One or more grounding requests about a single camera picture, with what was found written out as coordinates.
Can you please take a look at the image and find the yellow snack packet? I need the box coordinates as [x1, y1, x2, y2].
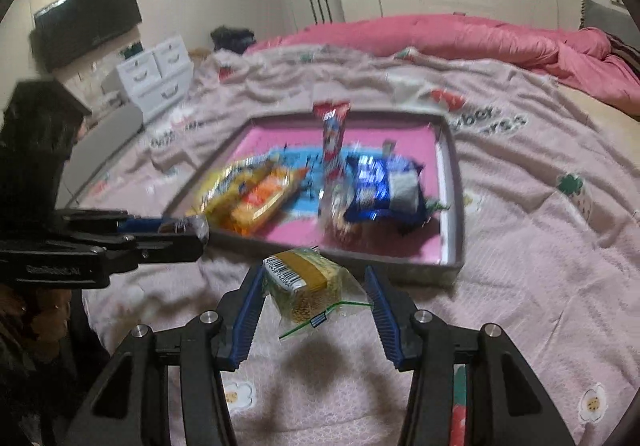
[192, 158, 281, 223]

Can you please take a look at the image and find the black clothes pile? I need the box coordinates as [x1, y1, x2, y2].
[210, 26, 256, 53]

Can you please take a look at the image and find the white drawer chest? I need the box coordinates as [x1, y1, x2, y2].
[116, 36, 195, 122]

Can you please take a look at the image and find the dark striped pillow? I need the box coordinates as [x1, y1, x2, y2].
[607, 36, 640, 78]

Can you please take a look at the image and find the grey padded stool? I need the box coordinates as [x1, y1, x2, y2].
[65, 103, 146, 207]

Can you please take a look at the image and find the pink quilt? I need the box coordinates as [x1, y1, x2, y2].
[247, 13, 640, 116]

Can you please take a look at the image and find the beige bed sheet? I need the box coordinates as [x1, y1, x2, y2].
[555, 80, 640, 128]

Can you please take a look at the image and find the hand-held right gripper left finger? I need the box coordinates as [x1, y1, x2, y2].
[55, 266, 267, 446]

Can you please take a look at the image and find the pink shallow box tray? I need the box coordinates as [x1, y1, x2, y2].
[162, 110, 467, 288]

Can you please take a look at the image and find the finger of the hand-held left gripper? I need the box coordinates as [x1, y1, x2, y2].
[55, 233, 207, 273]
[52, 208, 166, 235]

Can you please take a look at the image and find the orange bread packet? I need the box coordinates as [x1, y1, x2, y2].
[227, 166, 312, 238]

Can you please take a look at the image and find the grey padded headboard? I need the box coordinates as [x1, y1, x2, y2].
[580, 0, 640, 58]

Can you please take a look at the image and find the green triangular pea packet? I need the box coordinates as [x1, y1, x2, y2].
[422, 198, 453, 229]

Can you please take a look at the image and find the black wall television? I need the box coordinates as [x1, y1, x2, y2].
[29, 0, 144, 73]

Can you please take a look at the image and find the small yellow cracker packet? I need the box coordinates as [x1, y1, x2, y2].
[262, 247, 376, 341]

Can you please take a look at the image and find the clear round cake packet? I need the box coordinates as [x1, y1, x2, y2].
[317, 173, 364, 245]

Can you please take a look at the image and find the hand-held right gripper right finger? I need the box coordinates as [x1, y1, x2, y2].
[364, 266, 576, 446]

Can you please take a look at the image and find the red sausage packet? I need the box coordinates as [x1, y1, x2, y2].
[312, 101, 352, 188]

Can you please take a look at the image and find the blue biscuit packet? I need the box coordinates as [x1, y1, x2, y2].
[345, 153, 429, 235]

